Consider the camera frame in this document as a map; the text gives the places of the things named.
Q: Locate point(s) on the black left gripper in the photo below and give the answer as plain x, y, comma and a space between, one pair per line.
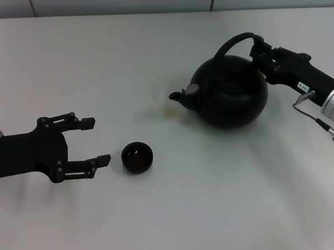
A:
36, 151

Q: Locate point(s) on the black round teapot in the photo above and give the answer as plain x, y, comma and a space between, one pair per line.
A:
230, 100

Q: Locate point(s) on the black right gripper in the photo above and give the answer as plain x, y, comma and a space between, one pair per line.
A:
295, 73

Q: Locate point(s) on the small dark teacup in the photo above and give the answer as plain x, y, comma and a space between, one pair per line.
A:
137, 165

